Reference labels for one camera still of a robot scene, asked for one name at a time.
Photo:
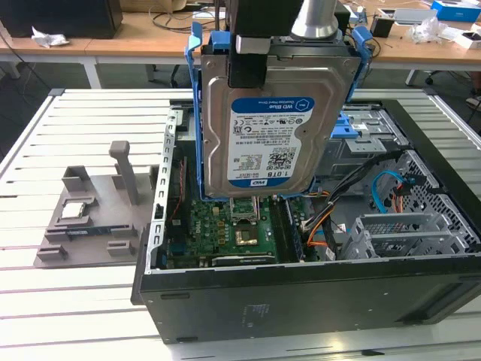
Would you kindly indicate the CPU socket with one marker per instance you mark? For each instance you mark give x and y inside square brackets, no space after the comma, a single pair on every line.
[246,237]

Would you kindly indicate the white box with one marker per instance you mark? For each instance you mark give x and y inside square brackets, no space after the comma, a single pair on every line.
[466,41]

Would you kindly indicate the grey parts rack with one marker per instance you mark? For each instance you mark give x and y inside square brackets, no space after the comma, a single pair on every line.
[97,214]

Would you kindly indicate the black case fan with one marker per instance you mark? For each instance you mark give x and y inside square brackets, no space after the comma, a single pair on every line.
[174,229]

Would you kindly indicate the black PC case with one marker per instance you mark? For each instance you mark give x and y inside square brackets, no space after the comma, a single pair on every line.
[300,301]

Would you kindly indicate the locking lever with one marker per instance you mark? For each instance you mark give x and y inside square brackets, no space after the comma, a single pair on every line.
[257,210]

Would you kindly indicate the grey optical drive bay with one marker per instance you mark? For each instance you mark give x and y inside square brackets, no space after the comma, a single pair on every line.
[357,158]

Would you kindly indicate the hard disk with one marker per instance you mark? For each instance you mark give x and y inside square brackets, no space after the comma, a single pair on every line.
[263,143]

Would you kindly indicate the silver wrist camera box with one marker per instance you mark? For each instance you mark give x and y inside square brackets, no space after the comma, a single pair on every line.
[251,45]

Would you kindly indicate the black speaker box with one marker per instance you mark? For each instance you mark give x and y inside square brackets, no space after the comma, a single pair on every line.
[343,22]

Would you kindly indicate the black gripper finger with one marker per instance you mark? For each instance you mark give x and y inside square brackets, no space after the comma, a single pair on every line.
[248,71]

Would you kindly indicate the wooden desk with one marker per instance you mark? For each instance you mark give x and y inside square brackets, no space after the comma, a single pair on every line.
[150,41]

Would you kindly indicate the installed RAM stick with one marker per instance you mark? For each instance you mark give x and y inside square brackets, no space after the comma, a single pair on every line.
[295,233]

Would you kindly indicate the RAM slot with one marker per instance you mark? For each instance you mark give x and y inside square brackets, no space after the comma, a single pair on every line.
[280,233]

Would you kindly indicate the dark RAM stick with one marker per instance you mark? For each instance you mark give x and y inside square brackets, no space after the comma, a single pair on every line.
[86,231]

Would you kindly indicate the grey disk bay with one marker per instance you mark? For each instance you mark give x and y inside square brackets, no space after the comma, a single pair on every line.
[394,222]

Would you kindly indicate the crumpled clear plastic bag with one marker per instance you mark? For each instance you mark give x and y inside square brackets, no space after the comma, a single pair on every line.
[426,32]

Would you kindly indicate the grey flat tray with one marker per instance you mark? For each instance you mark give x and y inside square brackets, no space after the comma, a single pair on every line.
[413,16]

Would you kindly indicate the blue bay latch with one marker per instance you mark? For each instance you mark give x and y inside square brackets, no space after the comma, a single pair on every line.
[347,131]

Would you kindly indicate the green motherboard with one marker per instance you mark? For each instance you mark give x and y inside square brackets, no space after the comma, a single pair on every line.
[210,225]

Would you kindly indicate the crumpled white paper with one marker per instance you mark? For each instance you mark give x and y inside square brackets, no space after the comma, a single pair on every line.
[49,37]

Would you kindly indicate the small black box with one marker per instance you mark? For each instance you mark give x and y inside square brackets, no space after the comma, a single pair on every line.
[381,28]

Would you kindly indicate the black graphics card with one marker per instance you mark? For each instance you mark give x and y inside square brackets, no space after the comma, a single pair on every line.
[244,260]

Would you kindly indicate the silver CPU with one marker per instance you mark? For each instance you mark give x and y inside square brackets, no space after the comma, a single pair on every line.
[74,211]

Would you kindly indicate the blue cardboard box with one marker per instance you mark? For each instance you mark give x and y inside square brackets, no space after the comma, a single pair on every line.
[458,11]

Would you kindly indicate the large black box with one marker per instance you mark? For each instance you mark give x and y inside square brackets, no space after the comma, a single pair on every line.
[56,15]

